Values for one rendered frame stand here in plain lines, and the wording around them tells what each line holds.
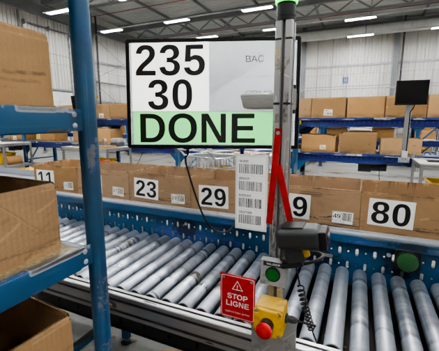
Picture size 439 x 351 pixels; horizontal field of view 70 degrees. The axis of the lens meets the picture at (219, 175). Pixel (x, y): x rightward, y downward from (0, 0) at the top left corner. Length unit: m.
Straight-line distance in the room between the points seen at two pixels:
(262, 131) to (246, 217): 0.24
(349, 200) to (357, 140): 4.27
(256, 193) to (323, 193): 0.62
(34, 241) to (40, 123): 0.16
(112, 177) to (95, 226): 1.37
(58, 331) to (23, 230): 0.16
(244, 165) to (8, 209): 0.52
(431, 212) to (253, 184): 0.80
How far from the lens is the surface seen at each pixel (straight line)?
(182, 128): 0.89
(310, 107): 5.93
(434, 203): 1.40
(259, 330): 0.82
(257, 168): 0.78
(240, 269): 1.30
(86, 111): 0.48
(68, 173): 2.12
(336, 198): 1.38
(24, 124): 0.43
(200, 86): 0.90
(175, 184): 1.62
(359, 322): 1.08
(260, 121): 0.88
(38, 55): 0.49
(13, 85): 0.46
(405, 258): 1.37
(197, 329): 1.05
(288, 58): 0.77
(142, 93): 0.93
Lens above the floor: 1.33
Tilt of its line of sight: 10 degrees down
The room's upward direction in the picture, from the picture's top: straight up
